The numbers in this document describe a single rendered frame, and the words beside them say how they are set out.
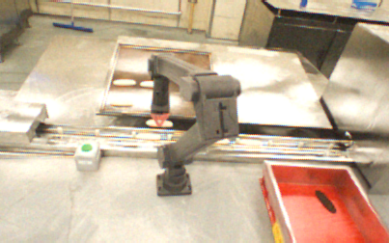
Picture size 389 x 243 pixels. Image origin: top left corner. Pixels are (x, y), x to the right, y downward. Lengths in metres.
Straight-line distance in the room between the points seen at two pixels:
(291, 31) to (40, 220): 2.50
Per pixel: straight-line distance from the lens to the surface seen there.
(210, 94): 0.51
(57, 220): 0.92
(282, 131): 1.33
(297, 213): 1.01
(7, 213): 0.99
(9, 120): 1.15
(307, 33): 2.88
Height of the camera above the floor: 1.57
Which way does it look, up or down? 38 degrees down
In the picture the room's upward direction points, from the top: 9 degrees clockwise
